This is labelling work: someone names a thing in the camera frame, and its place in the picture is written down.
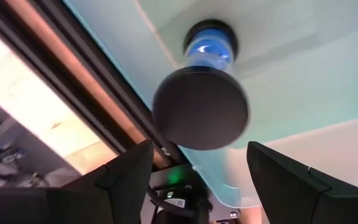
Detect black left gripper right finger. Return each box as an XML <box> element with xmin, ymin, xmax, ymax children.
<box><xmin>246</xmin><ymin>141</ymin><xmax>358</xmax><ymax>224</ymax></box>

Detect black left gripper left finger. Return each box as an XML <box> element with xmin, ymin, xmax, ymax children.
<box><xmin>0</xmin><ymin>139</ymin><xmax>155</xmax><ymax>224</ymax></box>

